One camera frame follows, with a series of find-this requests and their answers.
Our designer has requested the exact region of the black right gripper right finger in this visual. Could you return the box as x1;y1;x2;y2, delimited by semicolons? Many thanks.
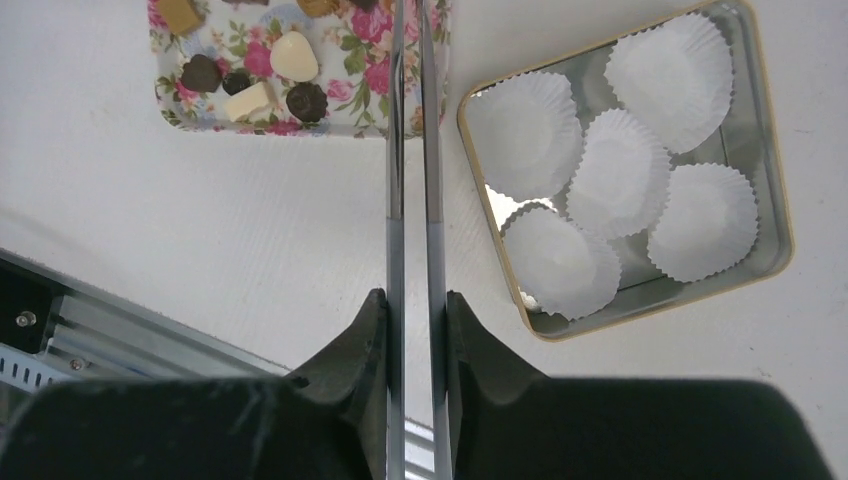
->
446;292;831;479

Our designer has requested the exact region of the dark square chocolate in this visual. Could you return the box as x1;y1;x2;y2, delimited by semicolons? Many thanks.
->
350;0;379;13

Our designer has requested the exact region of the caramel ridged round chocolate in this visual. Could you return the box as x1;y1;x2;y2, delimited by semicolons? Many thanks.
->
296;0;340;18

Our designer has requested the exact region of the dark fluted round chocolate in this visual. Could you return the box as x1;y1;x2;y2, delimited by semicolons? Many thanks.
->
285;83;328;123

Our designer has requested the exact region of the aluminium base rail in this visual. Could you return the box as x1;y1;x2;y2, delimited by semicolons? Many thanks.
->
0;248;439;480

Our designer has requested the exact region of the white dome chocolate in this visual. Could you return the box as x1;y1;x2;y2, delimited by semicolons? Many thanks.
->
270;31;319;82

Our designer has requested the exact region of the caramel square chocolate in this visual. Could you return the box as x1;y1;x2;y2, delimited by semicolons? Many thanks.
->
154;0;203;36

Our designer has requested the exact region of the white rectangular chocolate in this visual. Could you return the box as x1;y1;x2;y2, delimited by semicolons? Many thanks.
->
224;81;277;122

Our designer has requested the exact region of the dark hexagon chocolate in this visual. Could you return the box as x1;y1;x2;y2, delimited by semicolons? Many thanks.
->
180;54;222;93

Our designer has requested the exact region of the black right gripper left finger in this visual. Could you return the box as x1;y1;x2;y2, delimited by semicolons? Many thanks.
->
1;289;388;479

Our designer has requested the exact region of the floral rectangular tray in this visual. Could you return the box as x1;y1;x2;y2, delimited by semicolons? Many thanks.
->
147;1;452;138

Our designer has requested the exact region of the white paper cup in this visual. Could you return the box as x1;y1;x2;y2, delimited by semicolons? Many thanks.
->
604;12;734;154
502;206;622;320
464;72;583;202
566;108;671;239
647;163;759;283

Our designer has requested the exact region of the gold square tin box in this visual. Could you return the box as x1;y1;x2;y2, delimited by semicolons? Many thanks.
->
458;1;793;342

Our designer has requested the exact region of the small dark round chocolate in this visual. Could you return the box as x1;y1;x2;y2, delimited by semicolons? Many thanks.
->
221;70;253;96

